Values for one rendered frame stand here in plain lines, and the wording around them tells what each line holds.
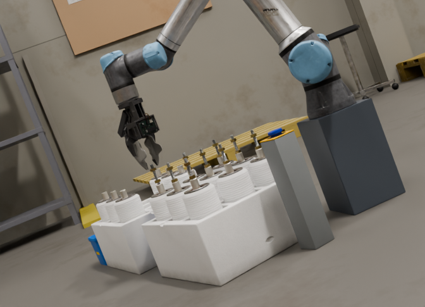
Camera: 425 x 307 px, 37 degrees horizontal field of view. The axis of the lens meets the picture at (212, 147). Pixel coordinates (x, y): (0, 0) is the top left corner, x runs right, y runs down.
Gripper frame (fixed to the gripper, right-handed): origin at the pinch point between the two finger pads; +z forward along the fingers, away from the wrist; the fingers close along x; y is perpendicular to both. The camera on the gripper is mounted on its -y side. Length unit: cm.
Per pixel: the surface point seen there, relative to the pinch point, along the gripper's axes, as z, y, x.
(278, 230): 29.1, 33.3, 11.7
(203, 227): 18.7, 31.0, -9.4
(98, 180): 17, -297, 116
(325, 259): 35, 55, 5
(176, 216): 15.9, 13.5, -5.8
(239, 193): 15.5, 29.3, 6.6
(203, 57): -45, -252, 224
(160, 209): 13.9, 3.0, -4.0
